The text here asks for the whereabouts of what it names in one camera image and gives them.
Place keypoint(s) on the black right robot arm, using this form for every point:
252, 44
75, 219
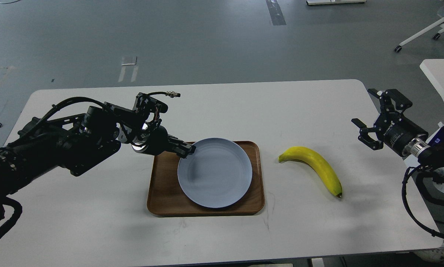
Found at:
430, 155

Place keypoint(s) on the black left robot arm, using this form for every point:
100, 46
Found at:
77, 134

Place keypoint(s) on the blue round plate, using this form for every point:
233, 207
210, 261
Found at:
218, 174

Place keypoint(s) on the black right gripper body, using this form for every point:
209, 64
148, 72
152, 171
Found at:
397, 131

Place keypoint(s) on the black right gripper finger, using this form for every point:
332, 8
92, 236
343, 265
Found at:
364, 135
392, 102

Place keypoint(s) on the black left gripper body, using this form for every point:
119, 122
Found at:
156, 143

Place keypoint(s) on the yellow banana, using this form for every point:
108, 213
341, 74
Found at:
323, 169

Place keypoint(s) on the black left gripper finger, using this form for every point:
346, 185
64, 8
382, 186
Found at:
182, 152
175, 142

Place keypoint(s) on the white furniture base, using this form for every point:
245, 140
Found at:
331, 2

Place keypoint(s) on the brown wooden tray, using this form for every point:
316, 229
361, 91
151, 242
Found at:
166, 198

